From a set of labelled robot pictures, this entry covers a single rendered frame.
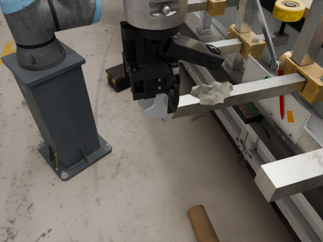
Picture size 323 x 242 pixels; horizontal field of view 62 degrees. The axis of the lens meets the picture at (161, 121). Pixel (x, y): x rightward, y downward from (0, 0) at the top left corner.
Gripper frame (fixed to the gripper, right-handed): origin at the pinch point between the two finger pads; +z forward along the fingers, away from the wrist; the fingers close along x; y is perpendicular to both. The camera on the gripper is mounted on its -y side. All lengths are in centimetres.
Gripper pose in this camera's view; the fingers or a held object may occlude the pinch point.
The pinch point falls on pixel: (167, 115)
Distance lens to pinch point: 53.7
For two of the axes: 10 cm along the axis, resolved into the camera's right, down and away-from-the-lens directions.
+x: 3.0, 6.7, -6.8
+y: -9.6, 2.1, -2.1
